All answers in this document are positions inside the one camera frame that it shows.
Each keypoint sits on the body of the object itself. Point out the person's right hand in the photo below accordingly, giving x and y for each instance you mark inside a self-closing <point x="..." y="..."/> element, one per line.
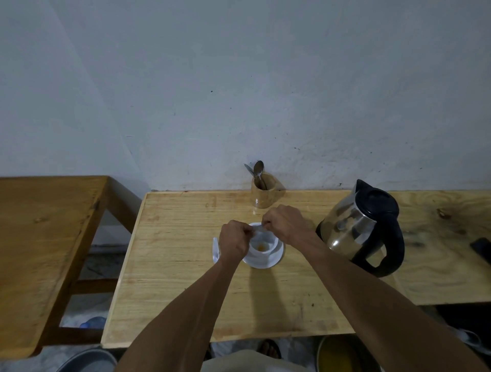
<point x="289" y="226"/>

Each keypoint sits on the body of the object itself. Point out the person's left hand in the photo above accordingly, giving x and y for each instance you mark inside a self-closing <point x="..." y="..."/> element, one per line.
<point x="232" y="241"/>

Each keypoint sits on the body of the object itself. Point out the person's right fingers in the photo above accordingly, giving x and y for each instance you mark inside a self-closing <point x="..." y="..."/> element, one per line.
<point x="268" y="223"/>

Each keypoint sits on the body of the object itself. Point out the person's left fingers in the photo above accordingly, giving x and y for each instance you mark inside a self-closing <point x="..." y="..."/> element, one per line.
<point x="246" y="234"/>

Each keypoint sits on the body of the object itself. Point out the small white sachet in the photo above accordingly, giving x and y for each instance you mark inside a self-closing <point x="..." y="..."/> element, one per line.
<point x="257" y="228"/>

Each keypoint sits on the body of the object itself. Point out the person's right forearm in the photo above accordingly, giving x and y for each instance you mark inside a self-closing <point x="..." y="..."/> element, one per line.
<point x="383" y="306"/>

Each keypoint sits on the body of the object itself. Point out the person's left forearm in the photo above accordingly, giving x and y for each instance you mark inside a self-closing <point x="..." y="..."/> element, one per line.
<point x="184" y="322"/>

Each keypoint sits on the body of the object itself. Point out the white cup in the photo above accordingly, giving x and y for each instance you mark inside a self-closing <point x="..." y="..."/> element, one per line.
<point x="262" y="247"/>

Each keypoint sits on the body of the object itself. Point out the wooden utensil holder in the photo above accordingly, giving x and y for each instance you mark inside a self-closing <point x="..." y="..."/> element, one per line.
<point x="264" y="193"/>

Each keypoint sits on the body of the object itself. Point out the white saucer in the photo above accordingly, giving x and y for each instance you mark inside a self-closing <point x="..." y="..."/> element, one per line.
<point x="264" y="261"/>

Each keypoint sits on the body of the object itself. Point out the white paper wrapper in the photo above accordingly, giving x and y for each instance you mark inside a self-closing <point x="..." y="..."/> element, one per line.
<point x="215" y="251"/>

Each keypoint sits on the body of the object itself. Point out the metal spoon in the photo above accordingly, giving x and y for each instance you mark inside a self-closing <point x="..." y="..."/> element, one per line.
<point x="250" y="170"/>
<point x="259" y="170"/>

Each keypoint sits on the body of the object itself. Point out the dark sandal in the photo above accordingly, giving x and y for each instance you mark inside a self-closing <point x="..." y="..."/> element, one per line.
<point x="269" y="348"/>

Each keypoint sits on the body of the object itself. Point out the person's light shorts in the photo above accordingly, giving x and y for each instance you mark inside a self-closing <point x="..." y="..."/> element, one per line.
<point x="249" y="363"/>

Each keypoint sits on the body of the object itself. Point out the yellow bucket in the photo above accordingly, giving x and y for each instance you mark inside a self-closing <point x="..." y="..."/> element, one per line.
<point x="341" y="358"/>

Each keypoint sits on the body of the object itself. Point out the blue plastic object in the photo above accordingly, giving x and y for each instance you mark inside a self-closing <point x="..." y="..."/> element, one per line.
<point x="93" y="322"/>

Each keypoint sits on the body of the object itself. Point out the grey metal basin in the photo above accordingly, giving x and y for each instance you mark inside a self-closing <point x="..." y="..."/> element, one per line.
<point x="88" y="362"/>

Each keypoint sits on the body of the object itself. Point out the wooden side table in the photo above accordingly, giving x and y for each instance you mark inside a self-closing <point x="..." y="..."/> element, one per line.
<point x="42" y="245"/>

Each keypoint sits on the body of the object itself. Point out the black phone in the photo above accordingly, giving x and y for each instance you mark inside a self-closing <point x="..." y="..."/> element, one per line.
<point x="482" y="248"/>

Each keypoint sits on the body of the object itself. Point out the white cloth item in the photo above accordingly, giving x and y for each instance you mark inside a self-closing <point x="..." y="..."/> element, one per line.
<point x="470" y="339"/>

